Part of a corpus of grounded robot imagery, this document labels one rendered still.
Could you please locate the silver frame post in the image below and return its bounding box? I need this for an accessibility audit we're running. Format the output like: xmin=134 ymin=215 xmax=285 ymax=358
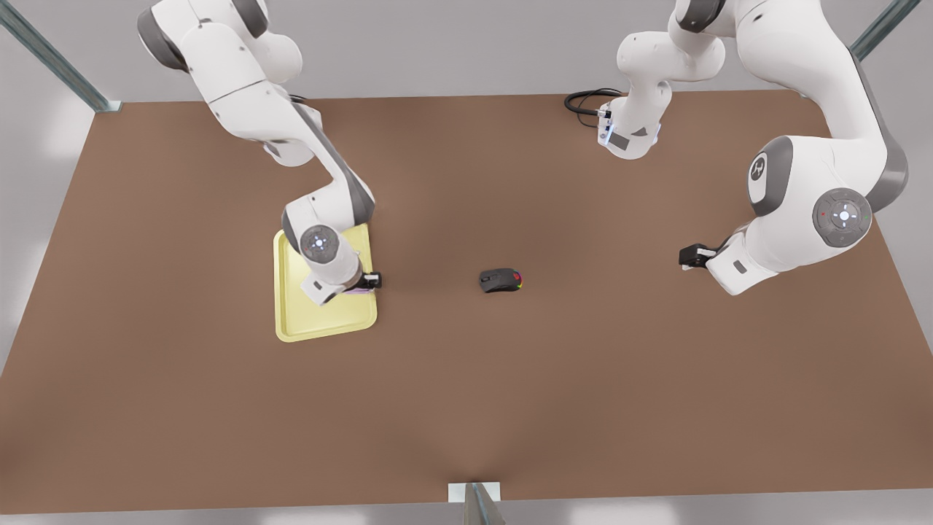
xmin=448 ymin=481 xmax=505 ymax=525
xmin=0 ymin=0 xmax=122 ymax=113
xmin=849 ymin=0 xmax=923 ymax=62

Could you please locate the black cable loop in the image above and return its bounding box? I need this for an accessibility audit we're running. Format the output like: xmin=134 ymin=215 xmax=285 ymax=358
xmin=563 ymin=88 xmax=625 ymax=129

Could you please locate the yellow rectangular tray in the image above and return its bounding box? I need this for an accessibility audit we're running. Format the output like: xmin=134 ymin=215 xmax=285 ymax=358
xmin=273 ymin=222 xmax=378 ymax=343

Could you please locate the black computer mouse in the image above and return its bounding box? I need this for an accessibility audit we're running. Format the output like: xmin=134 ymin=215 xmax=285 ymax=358
xmin=479 ymin=268 xmax=523 ymax=294

